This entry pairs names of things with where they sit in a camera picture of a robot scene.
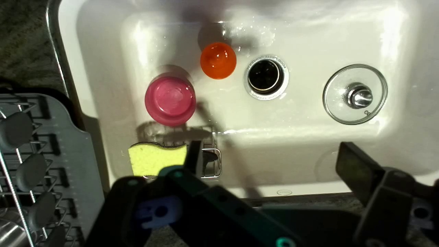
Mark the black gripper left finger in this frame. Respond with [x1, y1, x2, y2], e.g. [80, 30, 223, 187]
[184, 141, 203, 177]

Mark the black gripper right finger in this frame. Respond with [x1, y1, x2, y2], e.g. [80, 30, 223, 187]
[335, 141, 386, 204]

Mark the orange plastic cup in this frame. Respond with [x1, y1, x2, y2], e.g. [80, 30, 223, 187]
[199, 41, 238, 79]

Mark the pink plastic cup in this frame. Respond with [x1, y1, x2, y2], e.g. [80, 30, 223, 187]
[144, 75, 197, 126]

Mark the yellow sponge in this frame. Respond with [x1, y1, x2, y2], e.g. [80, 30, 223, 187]
[128, 142, 187, 177]

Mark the clear sink stopper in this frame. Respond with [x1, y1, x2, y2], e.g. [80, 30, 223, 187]
[323, 63, 389, 124]

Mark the white kitchen sink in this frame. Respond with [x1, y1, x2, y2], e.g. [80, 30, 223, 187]
[46, 0, 439, 197]

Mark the sink drain opening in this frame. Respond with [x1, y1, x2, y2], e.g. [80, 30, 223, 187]
[245, 56, 290, 100]

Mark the grey dish drying rack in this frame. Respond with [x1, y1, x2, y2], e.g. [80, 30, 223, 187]
[0, 89, 103, 247]

